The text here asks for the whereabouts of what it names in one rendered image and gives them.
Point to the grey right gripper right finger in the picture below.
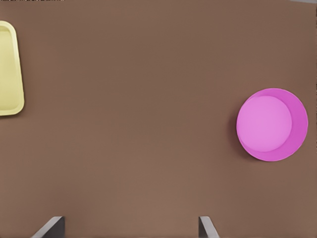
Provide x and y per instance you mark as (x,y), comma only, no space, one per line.
(206,228)

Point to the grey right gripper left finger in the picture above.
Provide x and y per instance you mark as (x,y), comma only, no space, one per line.
(50,228)

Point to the pale yellow tray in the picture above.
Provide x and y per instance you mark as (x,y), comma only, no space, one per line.
(10,74)

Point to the pink round plate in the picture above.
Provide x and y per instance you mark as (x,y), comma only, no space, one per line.
(270,124)

